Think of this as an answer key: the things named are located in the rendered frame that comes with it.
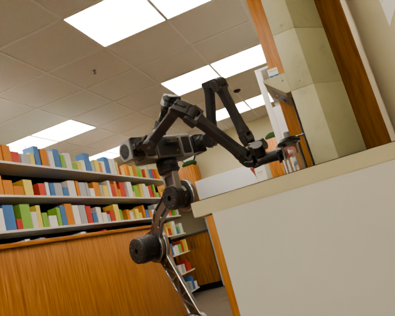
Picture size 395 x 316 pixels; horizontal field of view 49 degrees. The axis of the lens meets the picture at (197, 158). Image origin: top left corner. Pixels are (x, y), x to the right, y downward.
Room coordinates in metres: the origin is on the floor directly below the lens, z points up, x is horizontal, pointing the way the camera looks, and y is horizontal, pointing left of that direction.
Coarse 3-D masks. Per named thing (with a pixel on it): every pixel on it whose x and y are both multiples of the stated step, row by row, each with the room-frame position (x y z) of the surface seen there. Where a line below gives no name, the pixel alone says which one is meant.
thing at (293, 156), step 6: (294, 138) 1.90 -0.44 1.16; (282, 144) 1.91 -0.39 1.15; (288, 144) 1.91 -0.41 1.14; (294, 144) 1.91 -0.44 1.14; (282, 150) 1.94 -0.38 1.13; (288, 150) 1.91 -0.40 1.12; (294, 150) 1.90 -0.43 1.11; (300, 150) 1.92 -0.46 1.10; (288, 156) 1.91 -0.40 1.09; (294, 156) 1.91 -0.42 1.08; (300, 156) 1.91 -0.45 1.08; (288, 162) 1.92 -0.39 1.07; (294, 162) 1.91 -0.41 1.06; (300, 162) 1.91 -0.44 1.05; (288, 168) 1.93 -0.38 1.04; (294, 168) 1.91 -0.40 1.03; (300, 168) 1.90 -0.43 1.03
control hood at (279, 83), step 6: (270, 78) 2.04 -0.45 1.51; (276, 78) 2.03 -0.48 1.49; (282, 78) 2.02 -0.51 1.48; (264, 84) 2.09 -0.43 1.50; (270, 84) 2.04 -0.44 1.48; (276, 84) 2.03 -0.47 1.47; (282, 84) 2.02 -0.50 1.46; (270, 90) 2.17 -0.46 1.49; (276, 90) 2.08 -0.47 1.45; (282, 90) 2.03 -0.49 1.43; (288, 90) 2.02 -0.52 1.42; (288, 96) 2.09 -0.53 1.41
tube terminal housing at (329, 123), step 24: (288, 48) 2.00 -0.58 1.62; (312, 48) 2.02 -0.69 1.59; (288, 72) 2.01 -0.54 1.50; (312, 72) 1.99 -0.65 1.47; (336, 72) 2.07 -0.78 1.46; (312, 96) 1.99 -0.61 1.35; (336, 96) 2.04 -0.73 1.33; (312, 120) 2.00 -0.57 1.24; (336, 120) 2.02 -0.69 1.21; (312, 144) 2.01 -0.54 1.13; (336, 144) 1.99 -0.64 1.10; (360, 144) 2.07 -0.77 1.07
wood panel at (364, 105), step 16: (256, 0) 2.38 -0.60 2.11; (320, 0) 2.29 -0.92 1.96; (336, 0) 2.27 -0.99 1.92; (256, 16) 2.39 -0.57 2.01; (320, 16) 2.30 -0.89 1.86; (336, 16) 2.27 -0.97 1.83; (256, 32) 2.40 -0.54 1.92; (336, 32) 2.28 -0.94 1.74; (272, 48) 2.38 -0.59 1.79; (336, 48) 2.29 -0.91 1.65; (352, 48) 2.27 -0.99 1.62; (272, 64) 2.39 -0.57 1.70; (352, 64) 2.28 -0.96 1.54; (352, 80) 2.28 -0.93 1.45; (368, 80) 2.26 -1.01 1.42; (352, 96) 2.29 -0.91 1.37; (368, 96) 2.27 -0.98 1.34; (288, 112) 2.39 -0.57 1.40; (368, 112) 2.28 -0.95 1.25; (288, 128) 2.39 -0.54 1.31; (368, 128) 2.29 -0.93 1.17; (384, 128) 2.26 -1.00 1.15; (304, 144) 2.38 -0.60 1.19; (368, 144) 2.29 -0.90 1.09
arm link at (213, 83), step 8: (216, 88) 2.41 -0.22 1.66; (224, 88) 2.44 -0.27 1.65; (224, 96) 2.44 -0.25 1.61; (224, 104) 2.47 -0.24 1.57; (232, 104) 2.46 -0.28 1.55; (232, 112) 2.47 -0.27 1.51; (232, 120) 2.50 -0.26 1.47; (240, 120) 2.48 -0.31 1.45; (240, 128) 2.49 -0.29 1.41; (248, 128) 2.52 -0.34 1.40; (240, 136) 2.51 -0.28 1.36; (248, 136) 2.50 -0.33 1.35
